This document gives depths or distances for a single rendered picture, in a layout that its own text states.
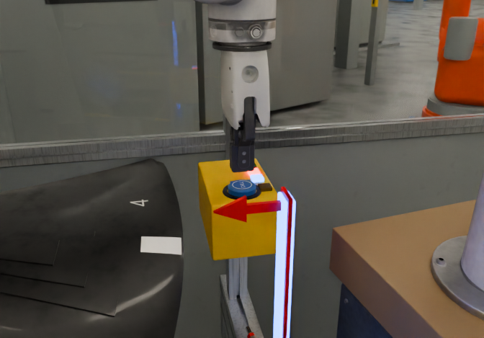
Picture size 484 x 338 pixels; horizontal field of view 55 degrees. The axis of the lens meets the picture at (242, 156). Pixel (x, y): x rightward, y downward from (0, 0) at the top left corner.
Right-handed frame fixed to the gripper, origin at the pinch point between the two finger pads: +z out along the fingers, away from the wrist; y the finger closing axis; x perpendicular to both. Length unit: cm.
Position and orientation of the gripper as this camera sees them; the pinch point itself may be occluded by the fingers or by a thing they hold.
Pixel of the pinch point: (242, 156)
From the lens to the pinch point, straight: 65.0
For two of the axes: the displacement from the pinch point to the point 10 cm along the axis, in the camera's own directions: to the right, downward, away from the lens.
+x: -9.8, 0.7, -1.8
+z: 0.0, 9.3, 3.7
